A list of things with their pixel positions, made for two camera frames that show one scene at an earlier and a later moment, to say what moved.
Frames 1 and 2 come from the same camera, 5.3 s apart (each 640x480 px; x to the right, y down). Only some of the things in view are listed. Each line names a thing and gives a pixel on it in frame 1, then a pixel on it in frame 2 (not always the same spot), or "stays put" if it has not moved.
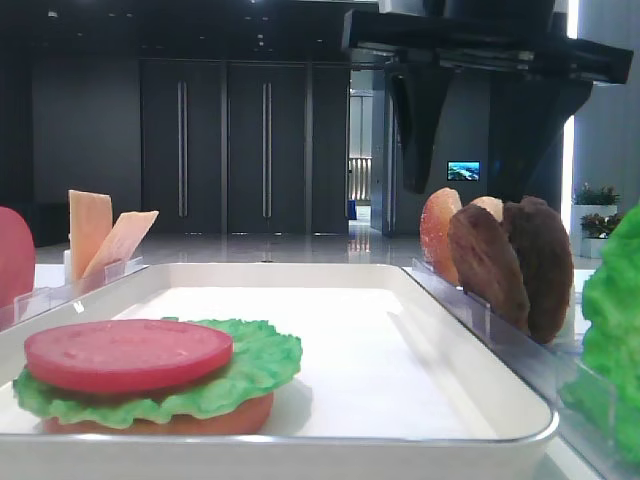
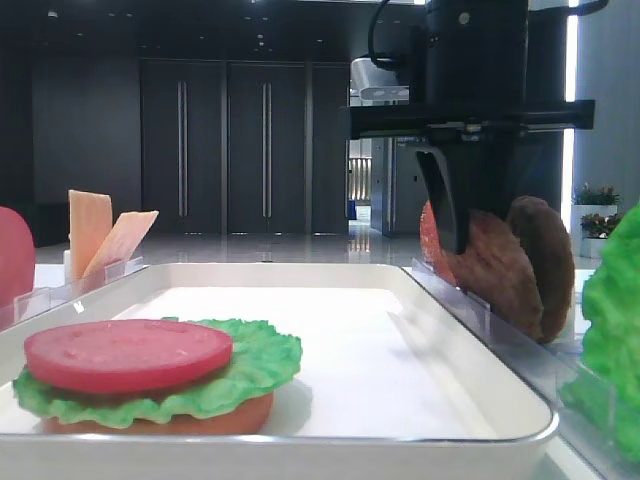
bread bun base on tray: [245, 417] stays put
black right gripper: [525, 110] to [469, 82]
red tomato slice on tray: [124, 355] stays put
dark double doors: [244, 147] stays put
